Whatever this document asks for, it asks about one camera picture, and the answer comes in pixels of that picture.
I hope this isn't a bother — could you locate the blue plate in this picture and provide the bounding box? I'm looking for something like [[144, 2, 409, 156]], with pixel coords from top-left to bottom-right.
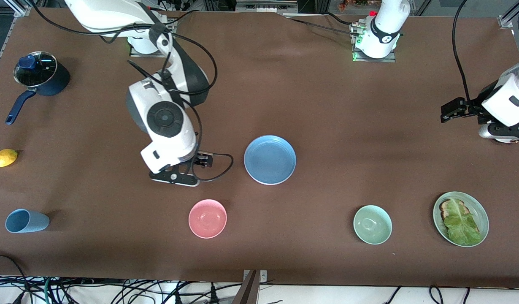
[[244, 135, 297, 185]]

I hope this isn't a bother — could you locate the blue cup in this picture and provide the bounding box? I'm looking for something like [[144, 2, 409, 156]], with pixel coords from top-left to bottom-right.
[[5, 209, 50, 233]]

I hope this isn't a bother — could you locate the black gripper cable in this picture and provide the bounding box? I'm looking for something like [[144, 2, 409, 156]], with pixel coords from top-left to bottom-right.
[[452, 0, 471, 104], [100, 23, 235, 183]]

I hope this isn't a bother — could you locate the metal frame fixture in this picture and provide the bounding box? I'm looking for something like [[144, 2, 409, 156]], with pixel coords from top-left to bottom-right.
[[235, 0, 299, 16]]

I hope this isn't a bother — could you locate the metal table edge bracket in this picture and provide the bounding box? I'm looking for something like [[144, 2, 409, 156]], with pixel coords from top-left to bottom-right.
[[243, 269, 268, 282]]

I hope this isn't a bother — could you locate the glass lid with blue knob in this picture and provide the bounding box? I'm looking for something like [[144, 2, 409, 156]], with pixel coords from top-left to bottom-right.
[[14, 51, 58, 87]]

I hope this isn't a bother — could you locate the green bowl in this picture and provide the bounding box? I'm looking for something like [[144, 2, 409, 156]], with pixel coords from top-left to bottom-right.
[[353, 205, 392, 245]]

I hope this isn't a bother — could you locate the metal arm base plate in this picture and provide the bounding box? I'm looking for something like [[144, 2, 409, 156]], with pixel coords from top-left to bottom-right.
[[130, 42, 161, 57], [351, 21, 396, 63]]

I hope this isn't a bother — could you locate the dark blue saucepan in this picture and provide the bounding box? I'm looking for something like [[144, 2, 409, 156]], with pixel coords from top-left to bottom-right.
[[5, 51, 71, 125]]

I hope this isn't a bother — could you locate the brown bread slice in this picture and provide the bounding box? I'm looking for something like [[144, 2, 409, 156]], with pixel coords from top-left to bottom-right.
[[439, 199, 470, 220]]

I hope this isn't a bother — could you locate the aluminium frame profile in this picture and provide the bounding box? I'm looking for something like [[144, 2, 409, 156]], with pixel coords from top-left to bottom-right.
[[498, 0, 519, 29]]

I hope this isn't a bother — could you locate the dark brown stand post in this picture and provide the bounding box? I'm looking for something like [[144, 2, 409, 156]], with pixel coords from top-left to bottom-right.
[[232, 270, 260, 304]]

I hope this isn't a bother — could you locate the green lettuce leaf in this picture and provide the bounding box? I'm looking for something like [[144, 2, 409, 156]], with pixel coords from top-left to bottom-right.
[[443, 198, 482, 246]]

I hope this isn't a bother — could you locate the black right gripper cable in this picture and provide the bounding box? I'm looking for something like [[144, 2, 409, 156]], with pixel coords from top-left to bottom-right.
[[100, 23, 235, 183]]

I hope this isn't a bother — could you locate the orange red background object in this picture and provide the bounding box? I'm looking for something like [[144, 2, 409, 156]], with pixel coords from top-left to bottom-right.
[[338, 0, 372, 12]]

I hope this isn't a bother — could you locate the green plate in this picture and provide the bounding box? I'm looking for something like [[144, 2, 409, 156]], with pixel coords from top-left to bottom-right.
[[432, 191, 489, 248]]

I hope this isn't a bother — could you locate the black cable across table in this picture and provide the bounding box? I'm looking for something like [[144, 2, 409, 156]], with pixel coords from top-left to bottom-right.
[[281, 14, 356, 34]]

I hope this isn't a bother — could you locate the yellow lemon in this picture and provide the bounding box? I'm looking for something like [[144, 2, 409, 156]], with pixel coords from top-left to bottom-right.
[[0, 149, 19, 168]]

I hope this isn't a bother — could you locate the pink bowl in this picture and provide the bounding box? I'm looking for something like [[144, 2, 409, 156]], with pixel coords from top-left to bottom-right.
[[188, 199, 227, 239]]

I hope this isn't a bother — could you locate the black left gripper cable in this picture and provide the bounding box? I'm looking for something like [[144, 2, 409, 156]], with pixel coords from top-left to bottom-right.
[[452, 0, 471, 104]]

